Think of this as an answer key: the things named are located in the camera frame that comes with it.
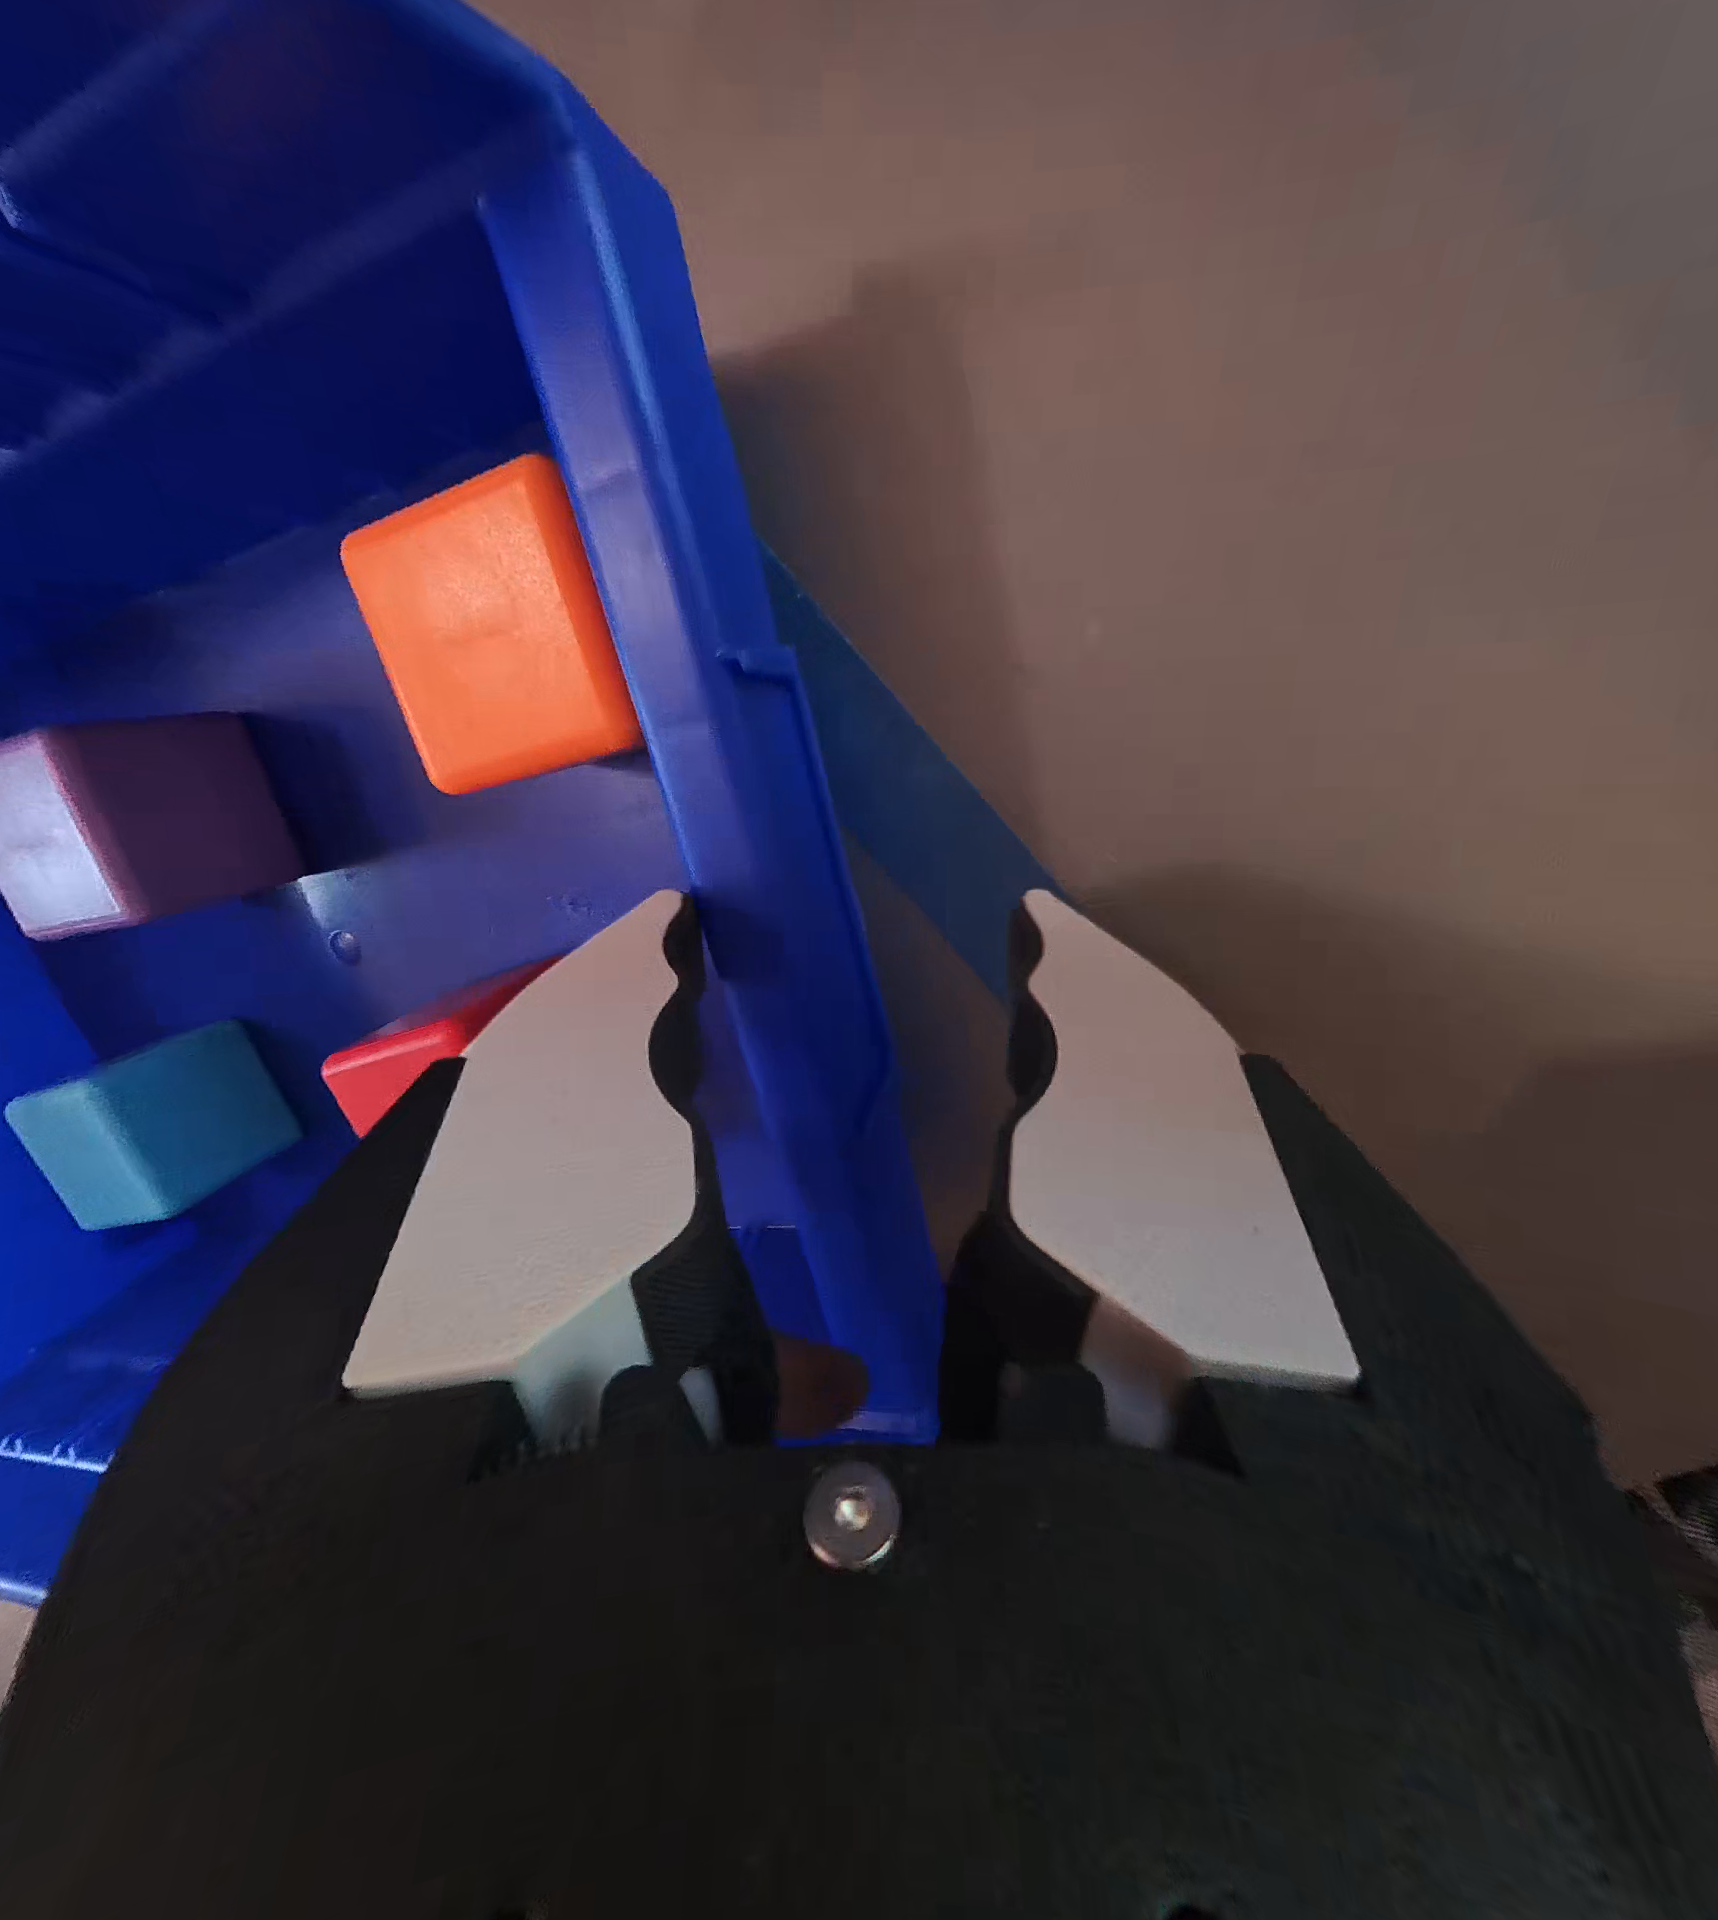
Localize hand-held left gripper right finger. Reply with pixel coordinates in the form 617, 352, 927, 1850
935, 885, 1362, 1476

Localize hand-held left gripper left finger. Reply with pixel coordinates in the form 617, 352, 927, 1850
344, 885, 785, 1448

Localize red foam cube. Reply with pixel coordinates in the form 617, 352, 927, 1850
320, 961, 558, 1139

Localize teal foam cube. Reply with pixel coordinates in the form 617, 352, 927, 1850
3, 1016, 304, 1233

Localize purple foam cube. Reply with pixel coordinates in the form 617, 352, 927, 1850
0, 711, 309, 945

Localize orange foam cube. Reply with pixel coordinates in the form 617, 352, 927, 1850
340, 455, 649, 796

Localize blue plastic bin with tag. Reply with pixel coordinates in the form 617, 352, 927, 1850
0, 0, 1076, 1610

